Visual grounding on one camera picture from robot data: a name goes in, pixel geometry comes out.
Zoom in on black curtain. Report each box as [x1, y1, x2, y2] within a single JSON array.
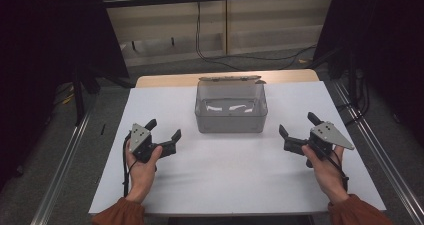
[[0, 0, 130, 190], [313, 0, 424, 146]]

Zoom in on grey transparent lidded storage box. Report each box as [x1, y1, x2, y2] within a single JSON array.
[[194, 74, 270, 134]]

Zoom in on black metal stand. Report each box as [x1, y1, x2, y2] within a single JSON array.
[[71, 61, 101, 126]]

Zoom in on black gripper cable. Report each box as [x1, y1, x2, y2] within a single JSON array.
[[122, 133, 139, 198], [313, 144, 350, 193]]

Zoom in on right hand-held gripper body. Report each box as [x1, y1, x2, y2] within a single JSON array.
[[283, 120, 356, 169]]

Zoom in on long black wall cable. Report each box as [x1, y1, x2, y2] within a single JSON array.
[[195, 1, 318, 71]]

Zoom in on aluminium floor rail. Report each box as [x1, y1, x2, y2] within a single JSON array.
[[331, 79, 424, 224], [30, 98, 98, 225]]

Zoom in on white table sheet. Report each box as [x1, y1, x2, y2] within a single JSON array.
[[88, 80, 387, 217]]

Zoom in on bundle of black floor cables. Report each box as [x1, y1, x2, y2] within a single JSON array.
[[336, 69, 372, 127]]

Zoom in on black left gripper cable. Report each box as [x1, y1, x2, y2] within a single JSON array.
[[122, 133, 139, 198]]

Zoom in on yellow floor cable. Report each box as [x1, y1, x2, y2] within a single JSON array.
[[61, 84, 76, 105]]

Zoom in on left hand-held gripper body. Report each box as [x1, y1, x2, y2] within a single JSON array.
[[128, 122, 178, 164]]

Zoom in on light wooden table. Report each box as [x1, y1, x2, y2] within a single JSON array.
[[135, 68, 320, 89]]

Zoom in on person's right hand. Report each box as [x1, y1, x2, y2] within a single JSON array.
[[301, 144, 351, 205]]

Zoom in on person's left hand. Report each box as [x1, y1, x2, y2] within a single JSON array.
[[124, 141, 164, 204]]

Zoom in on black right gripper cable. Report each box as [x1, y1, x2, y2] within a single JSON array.
[[313, 144, 350, 193]]

